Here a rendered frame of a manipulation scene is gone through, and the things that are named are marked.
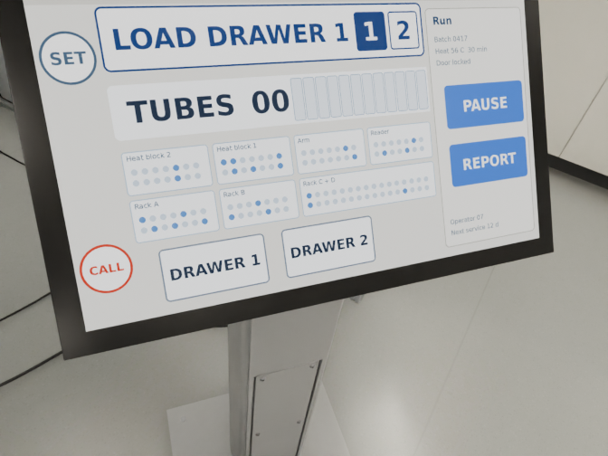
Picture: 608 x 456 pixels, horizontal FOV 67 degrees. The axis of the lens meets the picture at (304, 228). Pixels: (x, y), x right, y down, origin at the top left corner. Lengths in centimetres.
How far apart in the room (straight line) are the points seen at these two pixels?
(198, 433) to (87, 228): 103
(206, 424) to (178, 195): 104
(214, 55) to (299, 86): 8
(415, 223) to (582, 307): 161
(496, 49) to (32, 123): 45
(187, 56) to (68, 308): 23
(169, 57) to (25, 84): 11
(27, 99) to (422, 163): 35
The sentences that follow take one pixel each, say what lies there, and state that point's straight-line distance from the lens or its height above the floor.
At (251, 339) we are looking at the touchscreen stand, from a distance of 69.
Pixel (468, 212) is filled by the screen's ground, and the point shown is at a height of 101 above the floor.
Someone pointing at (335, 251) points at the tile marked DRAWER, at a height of 100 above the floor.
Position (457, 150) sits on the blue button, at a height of 106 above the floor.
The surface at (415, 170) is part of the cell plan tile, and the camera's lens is 48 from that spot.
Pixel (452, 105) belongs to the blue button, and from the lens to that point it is 51.
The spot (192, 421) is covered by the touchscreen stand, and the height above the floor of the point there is 4.
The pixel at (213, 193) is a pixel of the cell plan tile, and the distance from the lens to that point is 41.
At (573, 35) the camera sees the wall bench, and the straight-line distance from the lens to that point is 242.
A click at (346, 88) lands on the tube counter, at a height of 112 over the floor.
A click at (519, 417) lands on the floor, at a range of 166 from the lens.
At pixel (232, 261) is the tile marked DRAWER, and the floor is 101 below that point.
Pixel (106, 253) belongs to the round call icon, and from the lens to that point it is 42.
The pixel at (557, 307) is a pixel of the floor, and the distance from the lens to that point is 200.
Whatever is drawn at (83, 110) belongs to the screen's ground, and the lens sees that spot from 42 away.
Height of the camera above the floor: 132
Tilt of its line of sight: 45 degrees down
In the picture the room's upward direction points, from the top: 8 degrees clockwise
